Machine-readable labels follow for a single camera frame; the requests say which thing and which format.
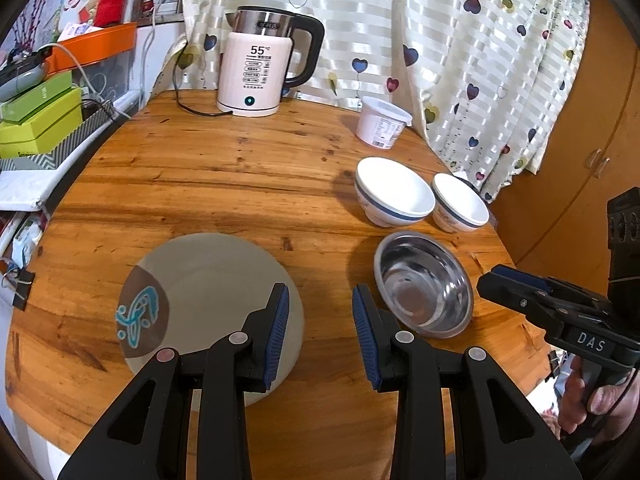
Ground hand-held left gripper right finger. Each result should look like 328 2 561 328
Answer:
351 284 583 480

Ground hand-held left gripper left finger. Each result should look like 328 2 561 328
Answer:
57 283 291 480

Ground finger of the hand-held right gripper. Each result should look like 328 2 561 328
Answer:
491 265 603 307
475 272 571 345

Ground stainless steel bowl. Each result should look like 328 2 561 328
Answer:
373 231 475 338

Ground small white blue-banded bowl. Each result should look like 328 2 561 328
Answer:
431 172 491 234

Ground large white blue-banded bowl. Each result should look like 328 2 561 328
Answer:
354 156 437 227

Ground person's right hand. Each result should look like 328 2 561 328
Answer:
556 372 640 437

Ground wooden cabinet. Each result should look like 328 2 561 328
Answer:
490 0 640 281

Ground white plastic tub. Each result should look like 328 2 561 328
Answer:
355 95 413 152

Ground black binder clip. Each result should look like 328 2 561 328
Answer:
10 267 36 311

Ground white electric kettle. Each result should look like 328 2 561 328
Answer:
216 5 326 118

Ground chevron-patterned box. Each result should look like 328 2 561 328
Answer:
0 105 113 173

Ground white shelf board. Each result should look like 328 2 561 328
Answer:
0 170 56 211

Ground lime green box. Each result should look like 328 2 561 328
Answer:
0 87 85 158

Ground heart-print striped curtain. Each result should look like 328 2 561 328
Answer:
182 0 591 206

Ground dark green box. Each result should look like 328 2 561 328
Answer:
0 71 75 122

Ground clear container with orange lid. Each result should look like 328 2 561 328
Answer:
45 22 138 111

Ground grey handheld device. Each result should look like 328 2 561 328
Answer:
0 52 51 93

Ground colourful cartoon package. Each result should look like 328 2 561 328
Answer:
30 0 108 41

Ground purple dried branches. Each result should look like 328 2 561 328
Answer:
10 0 48 56

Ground black kettle power cable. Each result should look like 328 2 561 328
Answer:
172 42 236 117

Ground white cable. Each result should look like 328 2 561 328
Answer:
142 2 161 106
37 42 93 101

